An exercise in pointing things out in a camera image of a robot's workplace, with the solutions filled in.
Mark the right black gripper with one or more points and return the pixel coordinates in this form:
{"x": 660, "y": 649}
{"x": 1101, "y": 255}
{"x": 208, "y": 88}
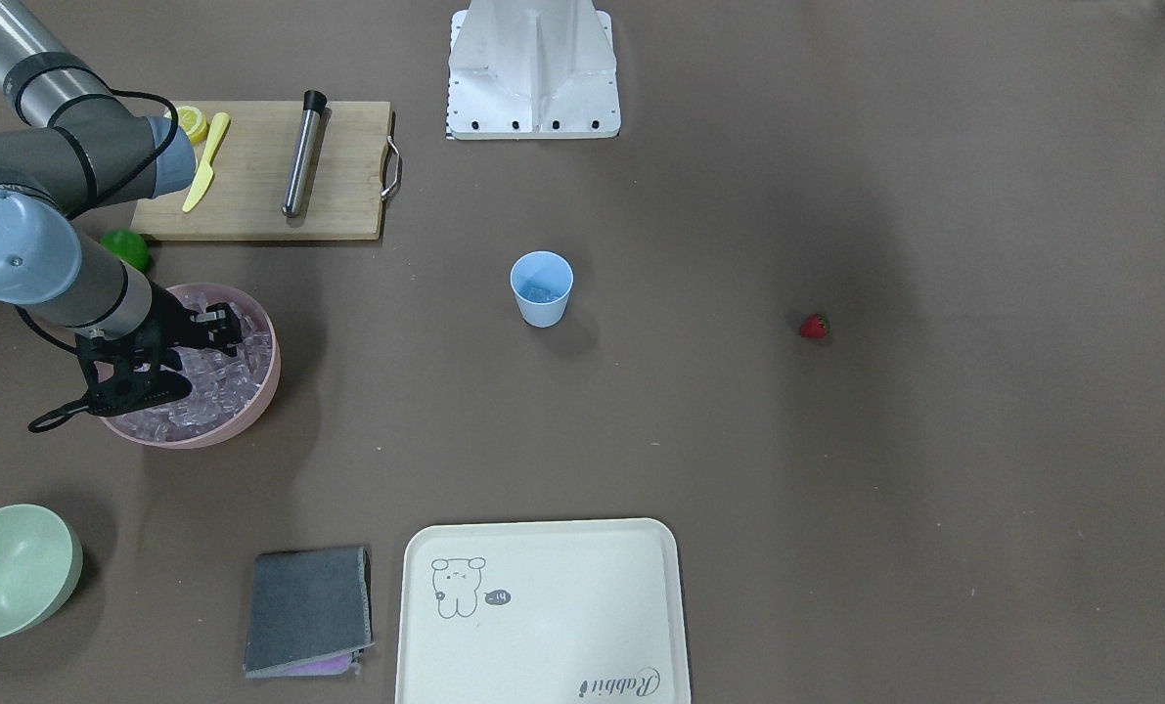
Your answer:
{"x": 169, "y": 320}

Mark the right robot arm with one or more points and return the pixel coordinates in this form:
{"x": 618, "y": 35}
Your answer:
{"x": 81, "y": 147}

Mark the pink bowl of ice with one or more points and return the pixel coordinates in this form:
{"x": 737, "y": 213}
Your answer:
{"x": 228, "y": 393}

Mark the light blue cup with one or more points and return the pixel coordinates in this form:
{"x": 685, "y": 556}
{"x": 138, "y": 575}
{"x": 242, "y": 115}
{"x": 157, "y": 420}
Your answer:
{"x": 541, "y": 282}

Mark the green lime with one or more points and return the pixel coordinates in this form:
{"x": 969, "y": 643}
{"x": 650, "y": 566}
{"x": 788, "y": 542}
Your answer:
{"x": 129, "y": 246}

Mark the yellow plastic knife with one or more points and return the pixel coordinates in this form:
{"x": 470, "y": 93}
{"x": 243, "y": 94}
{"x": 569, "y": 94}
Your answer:
{"x": 205, "y": 172}

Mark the wooden cutting board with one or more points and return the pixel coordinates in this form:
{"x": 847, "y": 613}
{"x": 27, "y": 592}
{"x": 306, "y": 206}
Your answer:
{"x": 344, "y": 198}

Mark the lemon half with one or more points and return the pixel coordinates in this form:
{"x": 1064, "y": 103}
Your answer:
{"x": 193, "y": 122}

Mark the steel muddler black tip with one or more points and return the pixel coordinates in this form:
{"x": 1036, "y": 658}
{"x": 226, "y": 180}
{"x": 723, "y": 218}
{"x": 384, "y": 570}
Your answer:
{"x": 309, "y": 137}

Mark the grey folded cloth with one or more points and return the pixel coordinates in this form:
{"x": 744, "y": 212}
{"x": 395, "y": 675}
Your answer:
{"x": 309, "y": 613}

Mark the green bowl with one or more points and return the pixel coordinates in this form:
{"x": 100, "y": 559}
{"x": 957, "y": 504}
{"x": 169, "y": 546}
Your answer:
{"x": 41, "y": 560}

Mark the cream rabbit tray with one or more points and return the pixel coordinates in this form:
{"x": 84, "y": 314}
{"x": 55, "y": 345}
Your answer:
{"x": 576, "y": 611}

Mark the red strawberry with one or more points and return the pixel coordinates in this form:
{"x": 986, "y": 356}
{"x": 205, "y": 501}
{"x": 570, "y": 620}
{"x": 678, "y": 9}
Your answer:
{"x": 814, "y": 327}

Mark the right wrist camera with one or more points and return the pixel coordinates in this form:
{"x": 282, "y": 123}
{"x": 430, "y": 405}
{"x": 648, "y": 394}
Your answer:
{"x": 129, "y": 374}

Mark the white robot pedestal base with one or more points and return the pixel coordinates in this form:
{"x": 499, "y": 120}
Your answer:
{"x": 532, "y": 70}

